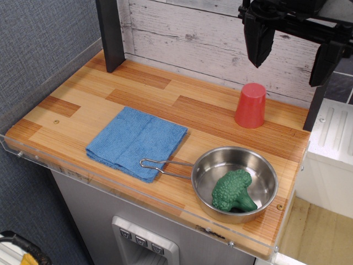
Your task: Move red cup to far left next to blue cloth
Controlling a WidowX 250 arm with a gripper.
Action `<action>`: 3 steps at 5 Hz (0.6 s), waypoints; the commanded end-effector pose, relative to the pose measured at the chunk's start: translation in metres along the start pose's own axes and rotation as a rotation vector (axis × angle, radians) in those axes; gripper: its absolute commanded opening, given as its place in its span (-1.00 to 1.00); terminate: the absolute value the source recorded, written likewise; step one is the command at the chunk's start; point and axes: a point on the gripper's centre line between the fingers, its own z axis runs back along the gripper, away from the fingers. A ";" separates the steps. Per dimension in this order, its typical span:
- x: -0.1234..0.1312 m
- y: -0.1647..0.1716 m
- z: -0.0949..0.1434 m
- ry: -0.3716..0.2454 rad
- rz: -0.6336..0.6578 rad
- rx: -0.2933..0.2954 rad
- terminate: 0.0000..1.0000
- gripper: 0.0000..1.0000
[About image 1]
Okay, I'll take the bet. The white toy sink counter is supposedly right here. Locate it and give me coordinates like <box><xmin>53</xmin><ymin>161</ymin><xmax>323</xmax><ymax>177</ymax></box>
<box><xmin>275</xmin><ymin>98</ymin><xmax>353</xmax><ymax>265</ymax></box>

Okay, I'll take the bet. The red plastic cup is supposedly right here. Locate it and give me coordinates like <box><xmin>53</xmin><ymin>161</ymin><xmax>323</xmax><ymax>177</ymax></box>
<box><xmin>234</xmin><ymin>83</ymin><xmax>266</xmax><ymax>129</ymax></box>

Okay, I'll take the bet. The black support post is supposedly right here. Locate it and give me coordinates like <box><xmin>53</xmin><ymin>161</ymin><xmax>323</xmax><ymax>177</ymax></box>
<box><xmin>95</xmin><ymin>0</ymin><xmax>125</xmax><ymax>73</ymax></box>
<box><xmin>303</xmin><ymin>78</ymin><xmax>330</xmax><ymax>132</ymax></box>

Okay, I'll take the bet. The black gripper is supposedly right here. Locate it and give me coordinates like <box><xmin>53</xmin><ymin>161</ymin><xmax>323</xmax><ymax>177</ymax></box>
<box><xmin>238</xmin><ymin>1</ymin><xmax>352</xmax><ymax>87</ymax></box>

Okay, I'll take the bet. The blue folded cloth napkin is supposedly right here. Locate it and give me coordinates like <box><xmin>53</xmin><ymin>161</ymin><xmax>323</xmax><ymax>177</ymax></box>
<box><xmin>85</xmin><ymin>107</ymin><xmax>188</xmax><ymax>183</ymax></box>

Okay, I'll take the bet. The black right support post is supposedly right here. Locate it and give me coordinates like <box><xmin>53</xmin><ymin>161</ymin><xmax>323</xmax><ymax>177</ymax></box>
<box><xmin>303</xmin><ymin>78</ymin><xmax>330</xmax><ymax>132</ymax></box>

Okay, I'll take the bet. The grey toy fridge cabinet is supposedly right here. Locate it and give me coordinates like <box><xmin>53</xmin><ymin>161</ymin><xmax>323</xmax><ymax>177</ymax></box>
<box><xmin>52</xmin><ymin>171</ymin><xmax>255</xmax><ymax>264</ymax></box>

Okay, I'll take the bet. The black left support post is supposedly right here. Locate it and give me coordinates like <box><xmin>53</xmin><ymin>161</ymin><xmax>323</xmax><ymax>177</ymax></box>
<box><xmin>95</xmin><ymin>0</ymin><xmax>125</xmax><ymax>73</ymax></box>

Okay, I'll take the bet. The green toy broccoli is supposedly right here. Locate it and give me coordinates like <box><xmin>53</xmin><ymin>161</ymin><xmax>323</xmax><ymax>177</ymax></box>
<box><xmin>212</xmin><ymin>169</ymin><xmax>258</xmax><ymax>212</ymax></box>

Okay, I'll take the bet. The stainless steel pan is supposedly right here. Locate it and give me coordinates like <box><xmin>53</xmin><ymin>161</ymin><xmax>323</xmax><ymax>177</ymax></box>
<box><xmin>140</xmin><ymin>146</ymin><xmax>279</xmax><ymax>225</ymax></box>

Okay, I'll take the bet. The yellow black object corner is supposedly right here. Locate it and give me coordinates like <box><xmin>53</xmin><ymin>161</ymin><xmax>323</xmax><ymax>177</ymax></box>
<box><xmin>1</xmin><ymin>231</ymin><xmax>53</xmax><ymax>264</ymax></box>

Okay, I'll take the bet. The silver dispenser button panel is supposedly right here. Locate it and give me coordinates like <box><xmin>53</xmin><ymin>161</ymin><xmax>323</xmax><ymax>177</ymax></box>
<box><xmin>111</xmin><ymin>216</ymin><xmax>180</xmax><ymax>264</ymax></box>

